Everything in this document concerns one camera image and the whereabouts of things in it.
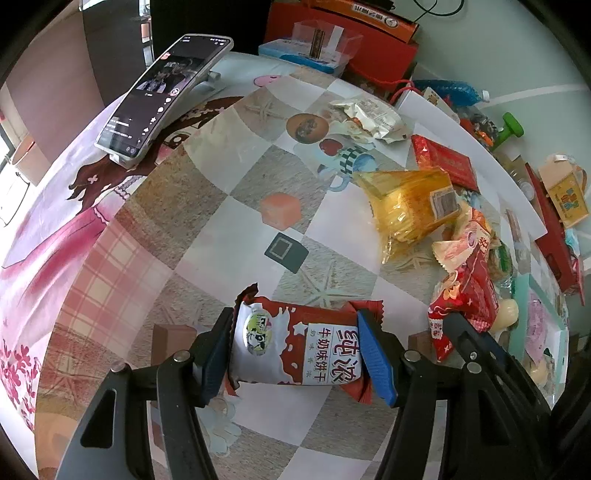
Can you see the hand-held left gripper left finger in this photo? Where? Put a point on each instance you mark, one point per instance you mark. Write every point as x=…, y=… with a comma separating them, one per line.
x=214, y=364

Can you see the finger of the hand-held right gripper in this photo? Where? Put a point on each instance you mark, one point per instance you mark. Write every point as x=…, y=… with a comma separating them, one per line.
x=461, y=334
x=521, y=374

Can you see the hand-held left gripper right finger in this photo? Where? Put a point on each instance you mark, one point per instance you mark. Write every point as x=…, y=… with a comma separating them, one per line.
x=376, y=360

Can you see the red snack packet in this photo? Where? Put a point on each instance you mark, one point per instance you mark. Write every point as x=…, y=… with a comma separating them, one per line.
x=461, y=295

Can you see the pink snack packet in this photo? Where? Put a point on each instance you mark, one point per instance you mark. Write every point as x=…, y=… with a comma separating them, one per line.
x=540, y=323

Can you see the teal tray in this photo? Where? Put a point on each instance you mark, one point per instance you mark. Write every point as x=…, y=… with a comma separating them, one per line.
x=519, y=295

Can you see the brown white biscuit packet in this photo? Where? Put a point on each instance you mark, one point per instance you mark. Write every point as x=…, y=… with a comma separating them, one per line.
x=295, y=350

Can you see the red gold-print pack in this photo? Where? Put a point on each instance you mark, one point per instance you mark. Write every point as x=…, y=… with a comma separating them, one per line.
x=445, y=161

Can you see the pale yellow jelly cup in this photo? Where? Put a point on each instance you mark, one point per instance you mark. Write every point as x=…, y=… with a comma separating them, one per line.
x=505, y=314

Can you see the green cookie packet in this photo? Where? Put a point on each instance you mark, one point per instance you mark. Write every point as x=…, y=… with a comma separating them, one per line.
x=501, y=263

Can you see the cream orange snack packet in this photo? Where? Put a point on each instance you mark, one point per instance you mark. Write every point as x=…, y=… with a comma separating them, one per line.
x=466, y=240

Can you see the red flat gift box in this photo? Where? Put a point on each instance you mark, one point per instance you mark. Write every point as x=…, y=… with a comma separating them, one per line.
x=554, y=235

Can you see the yellow snack packet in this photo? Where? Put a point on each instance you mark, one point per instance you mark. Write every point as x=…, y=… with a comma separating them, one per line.
x=411, y=203

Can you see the light blue cloth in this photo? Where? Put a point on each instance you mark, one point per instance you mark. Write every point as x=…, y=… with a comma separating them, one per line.
x=572, y=241

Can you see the clear plastic bottle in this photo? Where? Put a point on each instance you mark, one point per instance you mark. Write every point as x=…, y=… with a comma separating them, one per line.
x=524, y=182

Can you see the green dumbbell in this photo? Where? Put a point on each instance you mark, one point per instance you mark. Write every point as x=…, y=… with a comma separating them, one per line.
x=508, y=127

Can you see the black cartoon pouch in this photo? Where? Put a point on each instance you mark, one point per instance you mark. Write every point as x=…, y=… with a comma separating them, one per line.
x=480, y=122

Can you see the crumpled silver wrapper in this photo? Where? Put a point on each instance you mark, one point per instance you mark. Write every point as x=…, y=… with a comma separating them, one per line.
x=374, y=115

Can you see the white dragon-print card box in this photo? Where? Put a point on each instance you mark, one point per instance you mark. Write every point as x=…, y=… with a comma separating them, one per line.
x=431, y=95

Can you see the blue water bottle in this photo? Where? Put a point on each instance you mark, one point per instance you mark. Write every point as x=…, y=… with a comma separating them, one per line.
x=450, y=92

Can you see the black smartphone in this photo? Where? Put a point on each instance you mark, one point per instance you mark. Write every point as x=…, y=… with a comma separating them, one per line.
x=161, y=92

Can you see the grey phone stand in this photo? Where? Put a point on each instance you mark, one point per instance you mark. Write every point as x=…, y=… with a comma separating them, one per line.
x=212, y=77

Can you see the brown cabinet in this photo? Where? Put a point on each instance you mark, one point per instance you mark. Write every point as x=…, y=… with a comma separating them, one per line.
x=69, y=92

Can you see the blue tissue box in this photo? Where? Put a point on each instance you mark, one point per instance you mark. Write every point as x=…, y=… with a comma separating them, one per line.
x=300, y=56

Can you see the orange box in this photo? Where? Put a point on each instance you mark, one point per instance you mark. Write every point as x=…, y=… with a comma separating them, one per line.
x=364, y=14

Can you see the large black panel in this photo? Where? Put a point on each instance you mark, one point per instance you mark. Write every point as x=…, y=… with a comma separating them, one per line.
x=203, y=23

